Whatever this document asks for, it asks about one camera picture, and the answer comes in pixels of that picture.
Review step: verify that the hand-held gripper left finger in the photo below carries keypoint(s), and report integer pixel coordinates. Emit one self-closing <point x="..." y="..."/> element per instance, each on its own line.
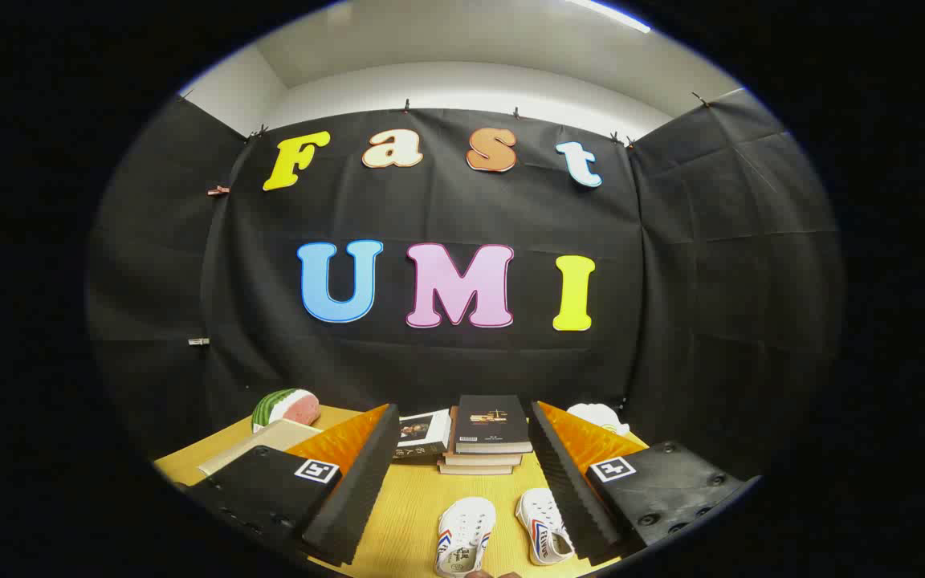
<point x="362" y="490"/>

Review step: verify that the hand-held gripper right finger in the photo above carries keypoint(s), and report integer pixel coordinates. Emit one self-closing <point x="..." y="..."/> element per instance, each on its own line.
<point x="571" y="490"/>

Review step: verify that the white canvas shoe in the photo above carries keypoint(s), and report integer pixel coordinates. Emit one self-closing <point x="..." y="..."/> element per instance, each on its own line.
<point x="462" y="534"/>
<point x="543" y="526"/>

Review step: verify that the beige fabric storage box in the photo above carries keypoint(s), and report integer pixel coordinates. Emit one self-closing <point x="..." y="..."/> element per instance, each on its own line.
<point x="270" y="445"/>

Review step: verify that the white plush toy with face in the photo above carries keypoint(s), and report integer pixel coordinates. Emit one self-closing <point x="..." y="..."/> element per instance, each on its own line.
<point x="599" y="416"/>

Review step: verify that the white portrait cover book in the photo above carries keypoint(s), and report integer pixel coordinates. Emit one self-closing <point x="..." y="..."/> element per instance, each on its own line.
<point x="422" y="433"/>

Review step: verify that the brown cover book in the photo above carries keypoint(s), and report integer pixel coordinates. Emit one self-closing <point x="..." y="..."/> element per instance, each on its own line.
<point x="478" y="459"/>
<point x="474" y="470"/>

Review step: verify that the black cover book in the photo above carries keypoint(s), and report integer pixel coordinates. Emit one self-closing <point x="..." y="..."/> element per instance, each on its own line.
<point x="491" y="421"/>

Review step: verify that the watermelon slice plush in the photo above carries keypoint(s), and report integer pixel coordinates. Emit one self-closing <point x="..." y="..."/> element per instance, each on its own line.
<point x="286" y="408"/>

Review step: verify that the black backdrop cloth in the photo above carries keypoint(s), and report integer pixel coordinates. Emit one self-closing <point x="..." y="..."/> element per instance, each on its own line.
<point x="446" y="209"/>

